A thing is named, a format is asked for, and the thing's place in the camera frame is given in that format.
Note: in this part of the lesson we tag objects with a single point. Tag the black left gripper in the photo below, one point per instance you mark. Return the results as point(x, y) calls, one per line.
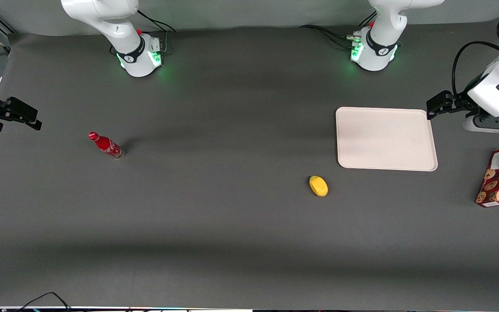
point(461, 102)

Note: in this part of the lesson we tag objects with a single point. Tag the beige rectangular tray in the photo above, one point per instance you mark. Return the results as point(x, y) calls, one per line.
point(386, 138)

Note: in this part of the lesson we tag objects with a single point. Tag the red cola bottle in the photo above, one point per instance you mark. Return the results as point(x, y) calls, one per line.
point(105, 145)

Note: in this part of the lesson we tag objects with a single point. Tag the yellow lemon-shaped toy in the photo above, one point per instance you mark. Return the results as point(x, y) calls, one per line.
point(319, 186)

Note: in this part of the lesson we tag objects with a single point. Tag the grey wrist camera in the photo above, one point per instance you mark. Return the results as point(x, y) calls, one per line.
point(494, 123)

